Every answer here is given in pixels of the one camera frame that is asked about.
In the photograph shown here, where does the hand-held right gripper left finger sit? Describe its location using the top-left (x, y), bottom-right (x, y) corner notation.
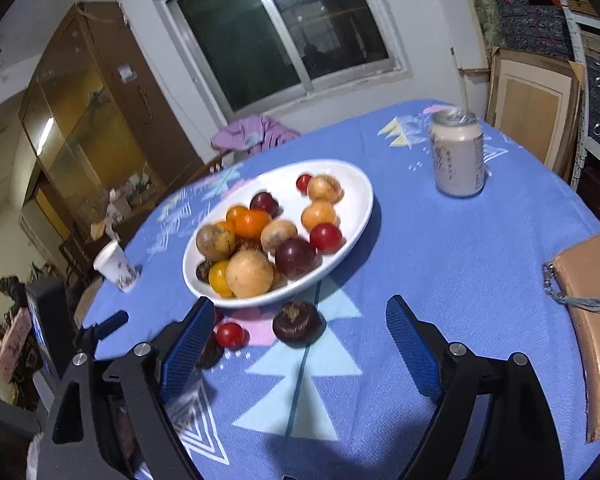
top-left (39, 297), bottom-right (217, 480)

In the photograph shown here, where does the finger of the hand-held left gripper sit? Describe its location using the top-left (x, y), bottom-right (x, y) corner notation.
top-left (77, 310), bottom-right (130, 356)

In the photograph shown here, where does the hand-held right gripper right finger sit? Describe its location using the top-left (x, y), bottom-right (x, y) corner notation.
top-left (385, 294), bottom-right (566, 480)

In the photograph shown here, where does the small yellow-orange fruit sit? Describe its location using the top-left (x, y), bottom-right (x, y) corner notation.
top-left (208, 260), bottom-right (235, 297)

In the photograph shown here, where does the smooth yellow fruit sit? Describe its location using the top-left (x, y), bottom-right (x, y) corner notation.
top-left (225, 250), bottom-right (275, 299)

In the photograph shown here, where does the yellow-brown spotted fruit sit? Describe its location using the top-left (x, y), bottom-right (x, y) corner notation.
top-left (196, 223), bottom-right (237, 262)
top-left (307, 175), bottom-right (343, 204)
top-left (260, 220), bottom-right (299, 252)

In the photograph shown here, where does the dark red plum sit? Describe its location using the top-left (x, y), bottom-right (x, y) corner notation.
top-left (274, 237), bottom-right (318, 280)
top-left (250, 191), bottom-right (281, 218)

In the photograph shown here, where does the tangerine with green stem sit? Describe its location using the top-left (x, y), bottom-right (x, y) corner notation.
top-left (235, 209), bottom-right (273, 240)

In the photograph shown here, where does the white oval plate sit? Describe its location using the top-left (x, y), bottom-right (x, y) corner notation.
top-left (182, 160), bottom-right (375, 309)

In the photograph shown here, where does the smooth pale orange fruit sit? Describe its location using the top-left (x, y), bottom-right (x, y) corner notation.
top-left (300, 201), bottom-right (339, 231)

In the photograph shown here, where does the printed paper cup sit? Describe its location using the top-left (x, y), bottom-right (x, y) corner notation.
top-left (93, 239), bottom-right (138, 293)

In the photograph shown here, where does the wooden chair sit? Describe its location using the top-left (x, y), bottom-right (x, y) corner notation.
top-left (190, 150), bottom-right (236, 181)

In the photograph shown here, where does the white drink can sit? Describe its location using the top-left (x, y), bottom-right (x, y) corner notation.
top-left (427, 110), bottom-right (486, 198)

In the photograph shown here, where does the wooden glass-door cabinet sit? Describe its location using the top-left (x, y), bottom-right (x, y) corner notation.
top-left (19, 1), bottom-right (203, 221)

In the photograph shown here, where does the purple cloth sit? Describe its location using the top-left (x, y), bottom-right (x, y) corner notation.
top-left (211, 115), bottom-right (301, 153)

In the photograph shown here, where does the sliding glass window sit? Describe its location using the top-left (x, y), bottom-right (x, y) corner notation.
top-left (152, 0), bottom-right (412, 116)

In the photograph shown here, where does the white metal shelf rack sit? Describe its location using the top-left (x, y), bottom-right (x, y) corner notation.
top-left (540, 0), bottom-right (600, 191)

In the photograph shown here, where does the patterned painting panel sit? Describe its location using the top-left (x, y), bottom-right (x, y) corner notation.
top-left (457, 0), bottom-right (511, 51)

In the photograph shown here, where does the stack of blue patterned boxes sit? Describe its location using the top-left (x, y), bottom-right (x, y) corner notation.
top-left (485, 0), bottom-right (576, 58)

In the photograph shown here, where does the wooden picture frame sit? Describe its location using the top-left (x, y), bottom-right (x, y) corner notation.
top-left (485, 46), bottom-right (586, 181)

